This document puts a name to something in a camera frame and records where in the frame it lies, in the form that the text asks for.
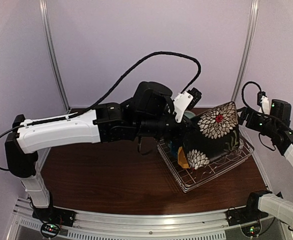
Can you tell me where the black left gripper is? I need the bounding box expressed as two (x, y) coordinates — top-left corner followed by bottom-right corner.
(134, 104), (200, 144)

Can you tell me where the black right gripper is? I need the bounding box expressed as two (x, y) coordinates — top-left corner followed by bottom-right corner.
(235, 106), (278, 137)

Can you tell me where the blue polka dot plate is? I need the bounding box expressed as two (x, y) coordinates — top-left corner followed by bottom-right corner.
(168, 141), (180, 159)

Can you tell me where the black square floral plate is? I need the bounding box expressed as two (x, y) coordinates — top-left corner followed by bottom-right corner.
(182, 101), (240, 170)

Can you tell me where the yellow polka dot plate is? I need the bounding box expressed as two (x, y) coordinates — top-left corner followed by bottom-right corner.
(177, 146), (190, 169)

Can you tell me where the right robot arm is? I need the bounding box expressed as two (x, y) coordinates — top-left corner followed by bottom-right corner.
(238, 97), (293, 232)

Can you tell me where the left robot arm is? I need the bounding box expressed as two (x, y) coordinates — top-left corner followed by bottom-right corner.
(4, 81), (202, 222)

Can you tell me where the pale green flower plate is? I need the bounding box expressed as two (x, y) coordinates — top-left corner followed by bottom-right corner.
(183, 111), (196, 120)

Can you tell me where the clear glass far right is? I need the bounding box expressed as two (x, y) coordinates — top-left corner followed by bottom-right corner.
(233, 138), (244, 155)

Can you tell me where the right black cable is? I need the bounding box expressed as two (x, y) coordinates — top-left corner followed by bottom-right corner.
(240, 81), (263, 111)

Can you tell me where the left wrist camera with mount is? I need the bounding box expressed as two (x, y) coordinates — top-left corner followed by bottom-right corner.
(173, 87), (202, 123)

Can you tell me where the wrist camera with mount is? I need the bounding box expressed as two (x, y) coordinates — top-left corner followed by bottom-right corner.
(257, 91), (271, 115)
(173, 87), (202, 123)

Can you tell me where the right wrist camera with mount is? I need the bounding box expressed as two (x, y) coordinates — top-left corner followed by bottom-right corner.
(257, 91), (271, 115)

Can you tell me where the chrome wire dish rack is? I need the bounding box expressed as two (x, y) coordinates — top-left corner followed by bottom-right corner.
(157, 131), (254, 193)

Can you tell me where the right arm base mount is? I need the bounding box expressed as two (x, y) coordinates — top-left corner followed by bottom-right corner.
(225, 206), (269, 227)

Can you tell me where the right aluminium frame post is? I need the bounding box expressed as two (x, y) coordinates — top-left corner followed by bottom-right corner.
(231, 0), (260, 102)

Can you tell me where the aluminium frame post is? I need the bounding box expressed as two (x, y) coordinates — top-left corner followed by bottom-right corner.
(231, 0), (260, 102)
(39, 0), (70, 112)

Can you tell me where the front aluminium rail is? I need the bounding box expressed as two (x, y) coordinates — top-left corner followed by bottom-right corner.
(3, 197), (293, 240)

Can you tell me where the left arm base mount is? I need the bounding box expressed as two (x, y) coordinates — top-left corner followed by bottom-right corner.
(32, 206), (76, 227)

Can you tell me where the left aluminium frame post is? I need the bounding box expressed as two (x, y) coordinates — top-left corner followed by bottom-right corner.
(39, 0), (70, 112)

